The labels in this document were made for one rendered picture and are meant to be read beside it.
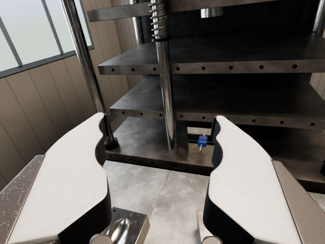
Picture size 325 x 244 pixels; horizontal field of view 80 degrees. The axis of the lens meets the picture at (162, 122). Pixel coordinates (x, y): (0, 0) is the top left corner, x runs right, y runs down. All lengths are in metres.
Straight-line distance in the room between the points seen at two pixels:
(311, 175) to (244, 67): 0.58
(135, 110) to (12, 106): 1.52
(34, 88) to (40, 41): 0.49
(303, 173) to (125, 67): 0.99
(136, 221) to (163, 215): 0.13
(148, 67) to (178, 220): 0.68
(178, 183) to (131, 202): 0.22
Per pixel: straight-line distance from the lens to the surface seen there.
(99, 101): 1.13
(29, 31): 2.48
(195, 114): 1.00
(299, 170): 1.15
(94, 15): 1.10
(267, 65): 0.90
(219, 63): 0.89
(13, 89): 2.38
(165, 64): 0.89
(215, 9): 1.13
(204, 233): 0.70
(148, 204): 0.91
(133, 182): 1.00
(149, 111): 1.07
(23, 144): 2.50
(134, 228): 0.78
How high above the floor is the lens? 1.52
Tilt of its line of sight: 30 degrees down
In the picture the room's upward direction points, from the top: 7 degrees counter-clockwise
